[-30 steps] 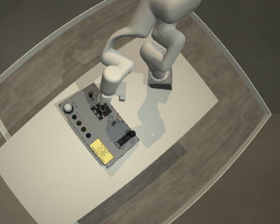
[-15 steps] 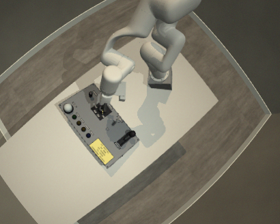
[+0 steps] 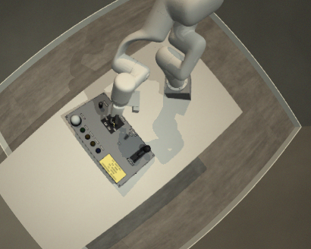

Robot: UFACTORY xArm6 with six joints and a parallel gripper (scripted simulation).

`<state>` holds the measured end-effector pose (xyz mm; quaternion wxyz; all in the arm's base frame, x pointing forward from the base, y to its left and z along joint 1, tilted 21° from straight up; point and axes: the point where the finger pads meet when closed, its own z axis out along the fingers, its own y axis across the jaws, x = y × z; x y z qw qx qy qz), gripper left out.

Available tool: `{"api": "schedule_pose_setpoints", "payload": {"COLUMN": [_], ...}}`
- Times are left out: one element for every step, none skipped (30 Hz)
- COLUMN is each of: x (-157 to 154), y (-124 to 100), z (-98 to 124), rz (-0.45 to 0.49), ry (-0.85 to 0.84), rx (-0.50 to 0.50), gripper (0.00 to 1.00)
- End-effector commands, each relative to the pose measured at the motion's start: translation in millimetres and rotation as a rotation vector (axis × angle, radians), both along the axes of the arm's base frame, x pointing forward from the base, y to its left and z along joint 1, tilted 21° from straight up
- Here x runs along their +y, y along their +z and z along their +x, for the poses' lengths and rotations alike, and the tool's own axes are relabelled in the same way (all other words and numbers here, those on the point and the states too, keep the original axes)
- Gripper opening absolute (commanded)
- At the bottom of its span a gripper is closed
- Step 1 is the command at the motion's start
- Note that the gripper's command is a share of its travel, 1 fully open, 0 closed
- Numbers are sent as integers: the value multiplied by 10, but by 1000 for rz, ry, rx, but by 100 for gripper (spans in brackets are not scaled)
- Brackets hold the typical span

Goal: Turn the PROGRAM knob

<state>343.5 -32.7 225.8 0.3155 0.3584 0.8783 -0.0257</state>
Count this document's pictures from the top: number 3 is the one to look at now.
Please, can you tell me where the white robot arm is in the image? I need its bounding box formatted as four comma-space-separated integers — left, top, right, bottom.
111, 0, 224, 113

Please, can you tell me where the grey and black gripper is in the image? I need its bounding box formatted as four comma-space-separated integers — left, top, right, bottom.
111, 102, 125, 125

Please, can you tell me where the grey control panel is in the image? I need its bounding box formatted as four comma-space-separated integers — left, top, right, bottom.
65, 92, 155, 188

